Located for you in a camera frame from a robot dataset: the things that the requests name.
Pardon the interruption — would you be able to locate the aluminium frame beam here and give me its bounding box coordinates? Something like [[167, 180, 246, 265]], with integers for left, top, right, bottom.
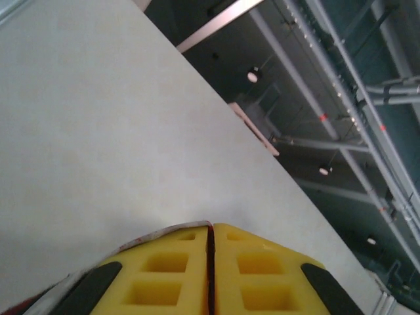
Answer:
[[176, 0, 265, 53], [373, 272, 420, 315]]

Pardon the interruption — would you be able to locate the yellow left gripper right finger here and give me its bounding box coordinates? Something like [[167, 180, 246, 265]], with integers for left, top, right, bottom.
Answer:
[[213, 222, 366, 315]]

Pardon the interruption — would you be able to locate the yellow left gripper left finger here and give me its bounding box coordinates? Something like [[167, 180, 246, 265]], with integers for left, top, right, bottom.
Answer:
[[32, 221, 211, 315]]

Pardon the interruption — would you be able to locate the grey ceiling pipe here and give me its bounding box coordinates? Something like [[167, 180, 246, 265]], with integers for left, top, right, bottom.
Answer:
[[362, 77, 420, 106], [249, 6, 411, 230], [283, 0, 420, 211]]

